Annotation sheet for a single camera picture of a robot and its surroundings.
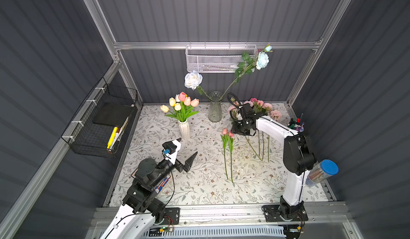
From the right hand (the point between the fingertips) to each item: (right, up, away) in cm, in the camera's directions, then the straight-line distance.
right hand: (235, 130), depth 95 cm
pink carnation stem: (+14, +19, +21) cm, 32 cm away
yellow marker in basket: (-59, -4, -27) cm, 65 cm away
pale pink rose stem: (+30, +9, +14) cm, 35 cm away
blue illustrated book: (-41, -28, -15) cm, 52 cm away
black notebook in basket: (-62, +9, -19) cm, 66 cm away
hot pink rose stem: (+19, +20, +24) cm, 37 cm away
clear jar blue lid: (+34, -16, -25) cm, 45 cm away
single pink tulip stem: (-6, -6, +4) cm, 9 cm away
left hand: (-24, -5, -30) cm, 39 cm away
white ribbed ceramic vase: (-30, 0, -3) cm, 30 cm away
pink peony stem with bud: (-1, +13, -6) cm, 14 cm away
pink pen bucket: (+35, +4, -3) cm, 36 cm away
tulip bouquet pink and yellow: (-29, +13, -15) cm, 35 cm away
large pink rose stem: (+23, +18, +21) cm, 36 cm away
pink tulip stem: (-2, -6, +3) cm, 7 cm away
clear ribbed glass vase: (-11, +10, +13) cm, 20 cm away
